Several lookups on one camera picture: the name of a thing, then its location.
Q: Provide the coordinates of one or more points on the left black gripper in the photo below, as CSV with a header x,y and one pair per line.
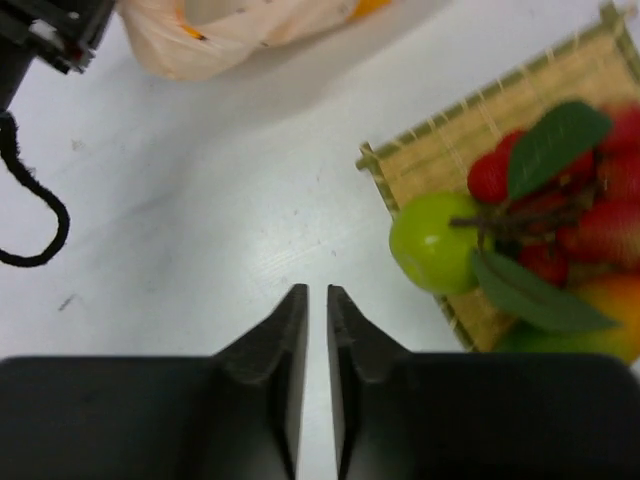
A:
x,y
63,34

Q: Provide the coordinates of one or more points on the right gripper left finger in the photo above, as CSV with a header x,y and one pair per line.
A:
x,y
235,414

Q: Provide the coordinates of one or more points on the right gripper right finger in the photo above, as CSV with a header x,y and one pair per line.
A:
x,y
400,414

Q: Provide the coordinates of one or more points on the translucent plastic bag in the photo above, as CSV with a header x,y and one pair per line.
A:
x,y
195,40

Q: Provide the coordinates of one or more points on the green fake pear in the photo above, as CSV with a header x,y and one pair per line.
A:
x,y
435,256

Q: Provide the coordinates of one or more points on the orange fake fruit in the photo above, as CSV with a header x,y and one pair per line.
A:
x,y
603,319

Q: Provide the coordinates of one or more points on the red fake fruit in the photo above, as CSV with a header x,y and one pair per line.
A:
x,y
553,190

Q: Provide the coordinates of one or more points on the yellow woven bamboo mat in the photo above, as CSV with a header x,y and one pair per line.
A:
x,y
597,64

